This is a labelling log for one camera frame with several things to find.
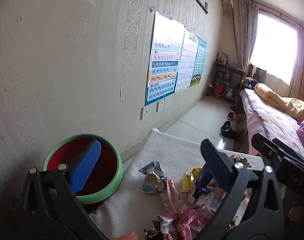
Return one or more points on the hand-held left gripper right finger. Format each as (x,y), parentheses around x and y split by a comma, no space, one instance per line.
(216,165)

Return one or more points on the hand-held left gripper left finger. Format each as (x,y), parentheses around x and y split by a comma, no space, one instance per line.
(85,166)

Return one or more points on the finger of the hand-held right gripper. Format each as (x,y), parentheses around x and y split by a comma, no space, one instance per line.
(266,146)
(291,150)

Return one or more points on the red bin with green rim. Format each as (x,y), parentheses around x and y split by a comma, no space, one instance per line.
(107,162)

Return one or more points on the blue white milk carton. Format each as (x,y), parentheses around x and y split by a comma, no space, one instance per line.
(213,201)

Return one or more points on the pink snack bag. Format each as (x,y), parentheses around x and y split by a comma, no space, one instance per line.
(189,218)

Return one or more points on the person's right hand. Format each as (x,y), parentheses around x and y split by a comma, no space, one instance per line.
(296,212)

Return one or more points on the bed with pink sheet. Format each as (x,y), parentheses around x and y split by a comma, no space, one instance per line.
(269,117)

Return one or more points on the yellow snack wrapper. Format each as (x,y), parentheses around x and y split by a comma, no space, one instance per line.
(190,180)

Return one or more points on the black shoe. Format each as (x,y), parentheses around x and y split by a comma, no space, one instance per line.
(228,130)

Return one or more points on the white tablecloth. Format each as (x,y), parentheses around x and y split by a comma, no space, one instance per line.
(172,150)

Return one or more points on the yellow pillow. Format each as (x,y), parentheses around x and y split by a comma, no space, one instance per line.
(274,97)

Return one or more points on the pink white paper packet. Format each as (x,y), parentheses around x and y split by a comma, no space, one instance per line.
(170,197)

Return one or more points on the dark clothes pile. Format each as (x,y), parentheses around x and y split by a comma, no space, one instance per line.
(249,82)

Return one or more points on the silver blue snack wrapper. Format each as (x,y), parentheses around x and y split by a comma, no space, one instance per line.
(152,177)

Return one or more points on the red bucket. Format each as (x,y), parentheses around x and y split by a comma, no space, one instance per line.
(218,89)

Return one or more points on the metal shelf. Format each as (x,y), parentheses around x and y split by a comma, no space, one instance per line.
(229,73)

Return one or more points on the pink curtain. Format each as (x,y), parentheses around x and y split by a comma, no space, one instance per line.
(243,35)
(301,65)

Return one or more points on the brown snack wrapper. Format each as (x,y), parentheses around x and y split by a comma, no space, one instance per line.
(152,233)

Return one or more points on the red white toy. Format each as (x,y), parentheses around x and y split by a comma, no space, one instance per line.
(223,58)

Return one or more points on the window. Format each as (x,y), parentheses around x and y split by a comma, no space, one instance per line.
(274,45)

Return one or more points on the grey wall socket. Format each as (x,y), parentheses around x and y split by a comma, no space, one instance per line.
(145,113)

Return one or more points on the white wall socket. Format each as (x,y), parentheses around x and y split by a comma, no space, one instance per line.
(167,102)
(161,105)

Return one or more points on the teal wall poster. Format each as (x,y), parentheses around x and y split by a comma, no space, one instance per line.
(199,62)

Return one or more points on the white grid wall poster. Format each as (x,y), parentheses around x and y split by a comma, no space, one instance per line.
(188,62)

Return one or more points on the blue striped wall poster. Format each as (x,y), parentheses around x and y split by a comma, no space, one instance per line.
(164,62)

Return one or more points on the black wall rod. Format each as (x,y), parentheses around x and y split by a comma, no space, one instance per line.
(199,2)

